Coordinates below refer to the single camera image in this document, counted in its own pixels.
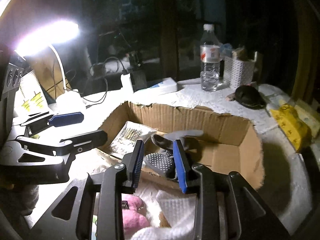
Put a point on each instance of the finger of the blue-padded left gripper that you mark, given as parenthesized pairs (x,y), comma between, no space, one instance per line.
(56,120)

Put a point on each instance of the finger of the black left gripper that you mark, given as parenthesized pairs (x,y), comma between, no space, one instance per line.
(76,144)

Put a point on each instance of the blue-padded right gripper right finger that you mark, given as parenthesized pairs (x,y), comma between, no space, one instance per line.
(183,169)

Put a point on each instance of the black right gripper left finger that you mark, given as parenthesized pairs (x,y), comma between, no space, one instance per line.
(133,162)

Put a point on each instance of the cotton swabs pack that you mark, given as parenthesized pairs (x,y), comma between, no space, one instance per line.
(126,139)

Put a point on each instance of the grey dotted sock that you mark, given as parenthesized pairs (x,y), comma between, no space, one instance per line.
(162,162)

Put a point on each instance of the white paper towel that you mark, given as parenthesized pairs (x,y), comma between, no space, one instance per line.
(171,214)

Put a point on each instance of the pink plush heart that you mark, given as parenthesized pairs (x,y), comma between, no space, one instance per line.
(134,214)

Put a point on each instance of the brown cardboard box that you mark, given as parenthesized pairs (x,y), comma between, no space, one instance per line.
(221,142)

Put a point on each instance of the white power adapter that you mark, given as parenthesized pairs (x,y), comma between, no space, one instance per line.
(127,83)

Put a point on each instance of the white blue flat box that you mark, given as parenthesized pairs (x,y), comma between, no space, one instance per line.
(167,85)

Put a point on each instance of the white desk lamp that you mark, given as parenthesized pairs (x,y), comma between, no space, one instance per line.
(39,46)

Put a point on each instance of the black round pouch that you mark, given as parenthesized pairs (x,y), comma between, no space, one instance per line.
(249,97)

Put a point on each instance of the white textured tablecloth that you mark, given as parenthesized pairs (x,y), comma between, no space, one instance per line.
(289,187)

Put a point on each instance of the white perforated organizer basket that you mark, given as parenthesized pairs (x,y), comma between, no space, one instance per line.
(237,73)

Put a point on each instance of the metal thermos flask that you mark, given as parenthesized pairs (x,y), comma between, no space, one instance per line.
(257,66)

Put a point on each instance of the yellow wet wipes pack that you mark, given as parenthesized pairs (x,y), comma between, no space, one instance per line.
(297,132)

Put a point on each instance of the clear plastic water bottle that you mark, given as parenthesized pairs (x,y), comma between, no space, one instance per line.
(210,59)

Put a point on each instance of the pale tissue pack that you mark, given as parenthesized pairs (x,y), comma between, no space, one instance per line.
(308,116)

